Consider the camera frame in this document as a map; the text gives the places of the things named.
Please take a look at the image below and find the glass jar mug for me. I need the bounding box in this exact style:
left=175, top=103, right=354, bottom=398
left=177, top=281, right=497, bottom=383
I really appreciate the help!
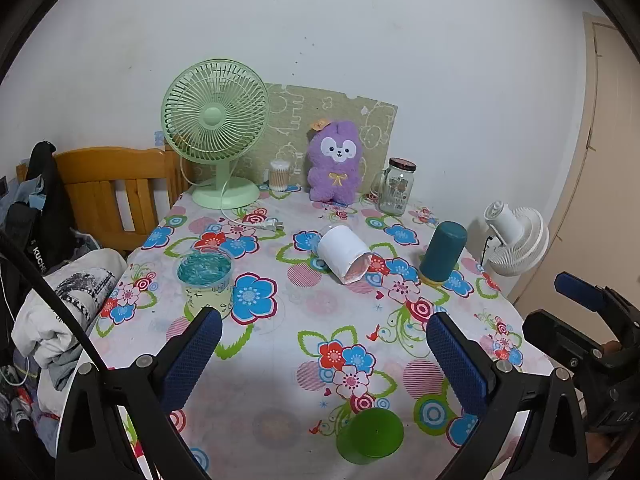
left=372, top=158, right=418, bottom=216

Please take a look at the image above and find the cotton swab container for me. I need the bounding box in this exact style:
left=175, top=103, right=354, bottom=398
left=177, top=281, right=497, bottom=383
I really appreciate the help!
left=269, top=159, right=292, bottom=192

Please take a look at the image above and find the green cup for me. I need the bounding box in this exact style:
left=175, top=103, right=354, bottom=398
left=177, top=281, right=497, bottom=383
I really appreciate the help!
left=336, top=408, right=405, bottom=465

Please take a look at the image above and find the green cartoon print board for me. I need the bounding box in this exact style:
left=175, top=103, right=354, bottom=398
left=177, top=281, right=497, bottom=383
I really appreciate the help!
left=251, top=82, right=399, bottom=195

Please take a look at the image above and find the purple plush toy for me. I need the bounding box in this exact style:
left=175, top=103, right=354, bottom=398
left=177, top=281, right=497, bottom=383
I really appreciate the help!
left=306, top=119, right=365, bottom=206

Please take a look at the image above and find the pile of clothes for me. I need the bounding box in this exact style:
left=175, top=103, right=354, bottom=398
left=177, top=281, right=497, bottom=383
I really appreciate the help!
left=0, top=230, right=166, bottom=480

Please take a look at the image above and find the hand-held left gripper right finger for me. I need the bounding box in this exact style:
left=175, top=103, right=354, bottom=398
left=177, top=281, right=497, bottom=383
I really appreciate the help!
left=425, top=311, right=592, bottom=480

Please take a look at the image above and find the white fan power cable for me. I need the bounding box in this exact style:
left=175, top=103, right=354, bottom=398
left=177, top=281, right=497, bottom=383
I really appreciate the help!
left=179, top=159, right=286, bottom=234

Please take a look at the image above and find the white cup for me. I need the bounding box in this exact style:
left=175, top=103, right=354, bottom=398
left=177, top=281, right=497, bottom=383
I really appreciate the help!
left=318, top=225, right=373, bottom=284

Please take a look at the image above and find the wooden chair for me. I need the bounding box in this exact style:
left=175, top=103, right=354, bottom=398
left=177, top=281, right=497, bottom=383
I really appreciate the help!
left=16, top=146, right=194, bottom=257

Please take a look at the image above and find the white desk fan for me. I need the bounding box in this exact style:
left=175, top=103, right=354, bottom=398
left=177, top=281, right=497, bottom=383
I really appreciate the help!
left=480, top=200, right=550, bottom=277

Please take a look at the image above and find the green desk fan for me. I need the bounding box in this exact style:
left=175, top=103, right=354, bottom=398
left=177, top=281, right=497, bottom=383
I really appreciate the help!
left=161, top=59, right=271, bottom=210

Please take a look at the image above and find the white printed cloth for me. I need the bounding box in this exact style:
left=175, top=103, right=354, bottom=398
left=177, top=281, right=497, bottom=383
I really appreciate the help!
left=11, top=248, right=129, bottom=392

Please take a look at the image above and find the teal cup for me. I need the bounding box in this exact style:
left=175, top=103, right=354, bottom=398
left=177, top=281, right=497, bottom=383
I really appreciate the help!
left=419, top=221, right=468, bottom=286

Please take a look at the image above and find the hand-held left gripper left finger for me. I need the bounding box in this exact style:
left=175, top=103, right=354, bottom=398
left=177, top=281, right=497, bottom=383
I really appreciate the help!
left=55, top=306, right=224, bottom=480

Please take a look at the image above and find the floral tablecloth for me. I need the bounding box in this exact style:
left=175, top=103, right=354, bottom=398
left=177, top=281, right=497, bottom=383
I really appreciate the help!
left=87, top=187, right=557, bottom=480

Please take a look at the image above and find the clear plastic cup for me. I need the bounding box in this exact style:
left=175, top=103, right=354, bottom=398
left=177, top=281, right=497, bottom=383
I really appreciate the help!
left=174, top=250, right=235, bottom=319

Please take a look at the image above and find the beige door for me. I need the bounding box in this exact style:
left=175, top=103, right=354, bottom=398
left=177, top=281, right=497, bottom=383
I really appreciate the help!
left=510, top=12, right=640, bottom=322

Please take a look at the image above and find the black jacket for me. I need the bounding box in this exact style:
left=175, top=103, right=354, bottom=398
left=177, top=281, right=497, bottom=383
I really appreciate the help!
left=24, top=141, right=77, bottom=273

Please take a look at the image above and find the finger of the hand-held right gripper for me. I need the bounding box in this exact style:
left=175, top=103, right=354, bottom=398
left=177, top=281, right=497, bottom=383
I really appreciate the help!
left=522, top=309, right=623, bottom=377
left=554, top=271, right=640, bottom=328

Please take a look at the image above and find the blue denim cloth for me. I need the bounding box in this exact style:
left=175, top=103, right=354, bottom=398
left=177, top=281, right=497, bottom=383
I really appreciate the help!
left=0, top=175, right=51, bottom=243

